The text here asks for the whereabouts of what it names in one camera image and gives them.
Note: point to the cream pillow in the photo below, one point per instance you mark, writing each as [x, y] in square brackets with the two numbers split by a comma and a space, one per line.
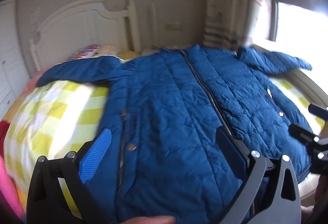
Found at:
[109, 50]

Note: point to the white wardrobe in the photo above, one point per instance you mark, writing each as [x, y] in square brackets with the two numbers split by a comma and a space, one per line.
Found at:
[10, 60]

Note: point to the person's left hand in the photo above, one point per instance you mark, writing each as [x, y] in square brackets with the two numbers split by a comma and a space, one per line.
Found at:
[153, 220]

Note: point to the red cloth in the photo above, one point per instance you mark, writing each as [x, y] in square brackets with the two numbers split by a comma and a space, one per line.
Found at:
[3, 137]

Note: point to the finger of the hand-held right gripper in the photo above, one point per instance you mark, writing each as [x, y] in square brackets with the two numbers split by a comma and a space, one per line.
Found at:
[317, 110]
[302, 133]

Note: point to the colourful patterned pillow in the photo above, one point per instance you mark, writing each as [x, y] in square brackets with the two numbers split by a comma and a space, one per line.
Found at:
[84, 51]

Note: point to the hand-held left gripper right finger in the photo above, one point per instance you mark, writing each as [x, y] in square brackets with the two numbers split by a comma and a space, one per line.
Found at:
[230, 148]

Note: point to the white wooden headboard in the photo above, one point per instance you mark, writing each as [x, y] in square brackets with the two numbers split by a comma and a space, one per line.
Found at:
[76, 24]

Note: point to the yellow pillow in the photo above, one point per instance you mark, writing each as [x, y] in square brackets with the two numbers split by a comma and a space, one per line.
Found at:
[129, 55]

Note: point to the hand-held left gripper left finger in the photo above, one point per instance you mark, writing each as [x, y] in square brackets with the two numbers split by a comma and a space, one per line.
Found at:
[96, 152]

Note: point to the blue quilted jacket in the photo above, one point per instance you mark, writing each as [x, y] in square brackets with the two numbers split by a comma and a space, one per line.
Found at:
[166, 98]

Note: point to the striped cream curtain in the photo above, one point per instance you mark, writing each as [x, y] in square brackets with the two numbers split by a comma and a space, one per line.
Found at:
[223, 8]

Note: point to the window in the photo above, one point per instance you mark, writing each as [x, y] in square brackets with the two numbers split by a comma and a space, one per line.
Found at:
[297, 16]

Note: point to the pink cloth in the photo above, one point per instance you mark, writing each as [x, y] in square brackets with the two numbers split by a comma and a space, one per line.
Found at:
[9, 188]

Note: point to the yellow checked bed sheet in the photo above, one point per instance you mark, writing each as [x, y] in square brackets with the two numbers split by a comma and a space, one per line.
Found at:
[51, 116]

